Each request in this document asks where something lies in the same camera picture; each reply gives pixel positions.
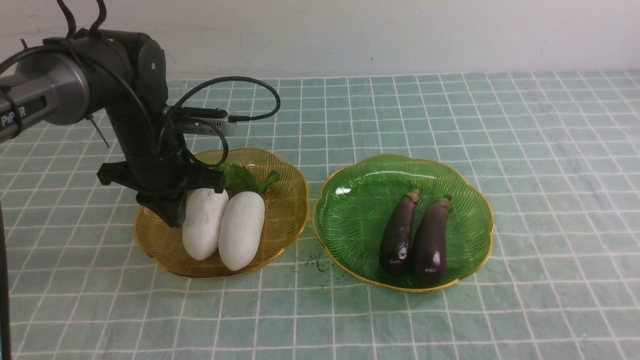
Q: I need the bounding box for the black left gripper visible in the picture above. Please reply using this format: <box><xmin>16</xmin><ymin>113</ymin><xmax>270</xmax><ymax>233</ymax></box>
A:
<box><xmin>97</xmin><ymin>107</ymin><xmax>227</xmax><ymax>228</ymax></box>

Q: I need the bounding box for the white radish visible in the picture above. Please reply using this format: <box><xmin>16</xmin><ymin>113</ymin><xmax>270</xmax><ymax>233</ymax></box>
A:
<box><xmin>218</xmin><ymin>164</ymin><xmax>280</xmax><ymax>272</ymax></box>
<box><xmin>182</xmin><ymin>188</ymin><xmax>231</xmax><ymax>261</ymax></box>

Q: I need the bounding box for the purple eggplant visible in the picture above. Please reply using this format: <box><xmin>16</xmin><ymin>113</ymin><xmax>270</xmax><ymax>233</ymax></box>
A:
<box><xmin>379</xmin><ymin>189</ymin><xmax>420</xmax><ymax>277</ymax></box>
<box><xmin>410</xmin><ymin>197</ymin><xmax>451</xmax><ymax>286</ymax></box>

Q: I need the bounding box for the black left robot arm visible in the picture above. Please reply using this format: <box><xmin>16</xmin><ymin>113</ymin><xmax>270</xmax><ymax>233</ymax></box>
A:
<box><xmin>1</xmin><ymin>30</ymin><xmax>226</xmax><ymax>228</ymax></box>

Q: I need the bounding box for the yellow transparent plastic plate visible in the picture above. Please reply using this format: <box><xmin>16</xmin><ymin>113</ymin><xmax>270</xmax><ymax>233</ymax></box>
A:
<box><xmin>133</xmin><ymin>147</ymin><xmax>310</xmax><ymax>279</ymax></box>

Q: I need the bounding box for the green transparent plastic plate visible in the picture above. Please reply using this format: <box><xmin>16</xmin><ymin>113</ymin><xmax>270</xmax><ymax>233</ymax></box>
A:
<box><xmin>312</xmin><ymin>153</ymin><xmax>495</xmax><ymax>293</ymax></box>

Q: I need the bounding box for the green checkered tablecloth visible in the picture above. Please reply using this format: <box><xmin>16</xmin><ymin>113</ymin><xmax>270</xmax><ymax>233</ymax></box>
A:
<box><xmin>1</xmin><ymin>70</ymin><xmax>640</xmax><ymax>360</ymax></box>

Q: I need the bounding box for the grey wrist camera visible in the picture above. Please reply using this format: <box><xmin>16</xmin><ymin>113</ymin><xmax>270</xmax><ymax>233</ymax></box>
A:
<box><xmin>170</xmin><ymin>105</ymin><xmax>237</xmax><ymax>137</ymax></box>

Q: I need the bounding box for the black camera cable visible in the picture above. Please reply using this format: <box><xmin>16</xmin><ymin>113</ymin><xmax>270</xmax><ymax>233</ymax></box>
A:
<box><xmin>0</xmin><ymin>0</ymin><xmax>281</xmax><ymax>168</ymax></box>

